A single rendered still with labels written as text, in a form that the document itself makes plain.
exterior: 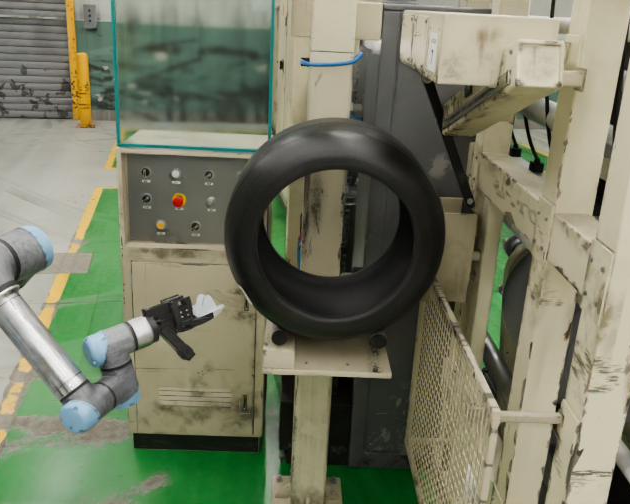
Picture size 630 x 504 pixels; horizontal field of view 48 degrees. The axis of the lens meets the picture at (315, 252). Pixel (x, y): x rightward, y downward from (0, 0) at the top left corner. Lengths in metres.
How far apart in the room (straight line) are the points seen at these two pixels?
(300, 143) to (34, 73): 9.50
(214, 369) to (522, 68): 1.82
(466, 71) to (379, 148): 0.35
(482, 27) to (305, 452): 1.64
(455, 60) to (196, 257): 1.44
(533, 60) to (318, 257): 1.06
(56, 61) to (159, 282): 8.55
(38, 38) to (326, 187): 9.14
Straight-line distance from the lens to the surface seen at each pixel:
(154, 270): 2.72
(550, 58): 1.52
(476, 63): 1.57
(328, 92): 2.16
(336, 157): 1.77
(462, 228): 2.23
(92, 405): 1.66
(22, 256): 1.75
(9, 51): 11.20
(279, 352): 2.00
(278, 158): 1.80
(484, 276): 2.32
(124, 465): 3.05
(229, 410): 2.95
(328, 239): 2.26
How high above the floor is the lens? 1.79
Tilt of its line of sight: 19 degrees down
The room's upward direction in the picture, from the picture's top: 3 degrees clockwise
